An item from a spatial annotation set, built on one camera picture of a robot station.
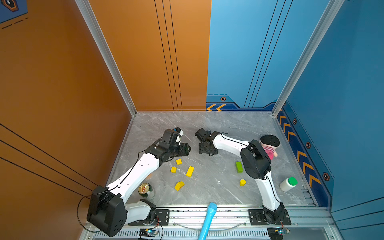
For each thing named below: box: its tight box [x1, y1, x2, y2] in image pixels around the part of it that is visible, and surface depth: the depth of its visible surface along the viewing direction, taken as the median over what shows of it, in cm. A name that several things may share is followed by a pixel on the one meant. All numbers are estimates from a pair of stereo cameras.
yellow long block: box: [186, 166, 195, 178], surface depth 90 cm
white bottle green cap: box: [279, 177, 298, 192], surface depth 77 cm
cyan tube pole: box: [198, 202, 217, 240], surface depth 72 cm
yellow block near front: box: [174, 181, 185, 192], surface depth 84 cm
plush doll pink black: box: [259, 134, 280, 160], surface depth 95 cm
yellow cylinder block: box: [240, 179, 247, 187], surface depth 84 cm
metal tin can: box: [138, 183, 153, 198], surface depth 74 cm
